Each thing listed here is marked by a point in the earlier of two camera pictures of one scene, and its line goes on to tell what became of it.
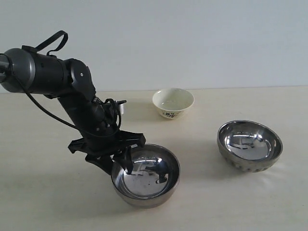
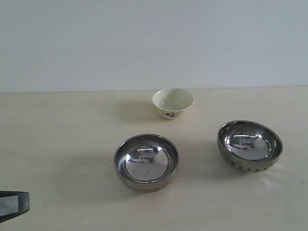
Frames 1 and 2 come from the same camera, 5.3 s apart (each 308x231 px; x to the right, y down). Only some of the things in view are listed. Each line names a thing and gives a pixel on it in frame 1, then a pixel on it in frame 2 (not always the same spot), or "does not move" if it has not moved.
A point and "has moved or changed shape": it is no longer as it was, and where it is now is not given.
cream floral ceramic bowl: [171, 103] does not move
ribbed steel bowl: [249, 146] does not move
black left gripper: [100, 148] → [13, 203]
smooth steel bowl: [154, 180] has moved or changed shape
